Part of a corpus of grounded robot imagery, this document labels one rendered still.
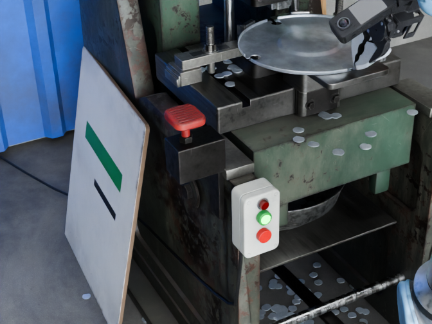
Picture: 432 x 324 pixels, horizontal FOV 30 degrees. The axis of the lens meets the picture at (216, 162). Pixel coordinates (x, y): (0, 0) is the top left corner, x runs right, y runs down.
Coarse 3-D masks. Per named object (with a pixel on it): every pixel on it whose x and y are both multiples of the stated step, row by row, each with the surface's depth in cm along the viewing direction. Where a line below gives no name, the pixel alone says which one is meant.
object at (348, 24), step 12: (360, 0) 137; (372, 0) 136; (384, 0) 136; (348, 12) 137; (360, 12) 136; (372, 12) 136; (384, 12) 136; (336, 24) 137; (348, 24) 136; (360, 24) 136; (372, 24) 137; (336, 36) 138; (348, 36) 136
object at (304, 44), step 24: (264, 24) 171; (288, 24) 171; (312, 24) 170; (240, 48) 161; (264, 48) 160; (288, 48) 159; (312, 48) 158; (336, 48) 159; (288, 72) 151; (312, 72) 150; (336, 72) 150
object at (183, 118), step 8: (184, 104) 146; (168, 112) 143; (176, 112) 143; (184, 112) 143; (192, 112) 143; (200, 112) 143; (168, 120) 142; (176, 120) 141; (184, 120) 140; (192, 120) 141; (200, 120) 141; (176, 128) 140; (184, 128) 140; (192, 128) 141; (184, 136) 144
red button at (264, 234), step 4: (264, 228) 148; (260, 232) 147; (264, 232) 147; (268, 232) 148; (256, 236) 148; (260, 236) 147; (264, 236) 148; (268, 236) 148; (260, 240) 148; (264, 240) 148; (268, 240) 149
